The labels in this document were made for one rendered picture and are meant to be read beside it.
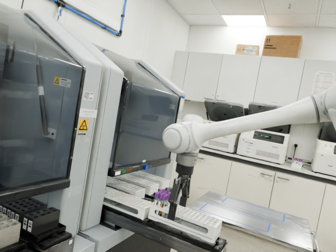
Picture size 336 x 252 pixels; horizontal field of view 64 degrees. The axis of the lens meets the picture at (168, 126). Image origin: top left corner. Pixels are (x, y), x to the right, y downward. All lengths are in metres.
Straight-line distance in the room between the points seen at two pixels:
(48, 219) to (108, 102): 0.49
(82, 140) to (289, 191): 2.72
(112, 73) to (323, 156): 2.68
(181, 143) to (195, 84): 3.06
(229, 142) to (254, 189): 0.62
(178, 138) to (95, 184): 0.47
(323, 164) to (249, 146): 0.79
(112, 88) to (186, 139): 0.42
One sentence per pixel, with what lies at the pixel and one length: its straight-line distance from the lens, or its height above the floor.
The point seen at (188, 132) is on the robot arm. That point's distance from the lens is 0.93.
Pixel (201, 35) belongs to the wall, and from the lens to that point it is 4.46.
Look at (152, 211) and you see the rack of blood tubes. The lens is 1.20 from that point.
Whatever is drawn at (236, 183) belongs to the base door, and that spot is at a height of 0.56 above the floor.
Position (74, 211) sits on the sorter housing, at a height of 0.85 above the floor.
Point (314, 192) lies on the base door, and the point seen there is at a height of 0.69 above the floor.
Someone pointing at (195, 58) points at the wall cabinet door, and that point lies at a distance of 4.01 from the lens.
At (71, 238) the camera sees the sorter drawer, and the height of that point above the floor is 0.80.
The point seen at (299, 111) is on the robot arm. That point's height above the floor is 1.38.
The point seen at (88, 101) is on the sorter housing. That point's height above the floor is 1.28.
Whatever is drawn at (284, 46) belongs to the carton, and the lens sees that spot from 3.84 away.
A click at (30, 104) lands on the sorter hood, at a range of 0.89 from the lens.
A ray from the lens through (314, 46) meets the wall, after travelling 4.14.
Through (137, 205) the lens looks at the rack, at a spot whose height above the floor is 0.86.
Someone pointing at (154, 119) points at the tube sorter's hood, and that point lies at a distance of 1.48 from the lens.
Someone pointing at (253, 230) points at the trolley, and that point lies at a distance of 1.40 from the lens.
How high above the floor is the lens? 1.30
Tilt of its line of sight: 3 degrees down
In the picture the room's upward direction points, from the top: 10 degrees clockwise
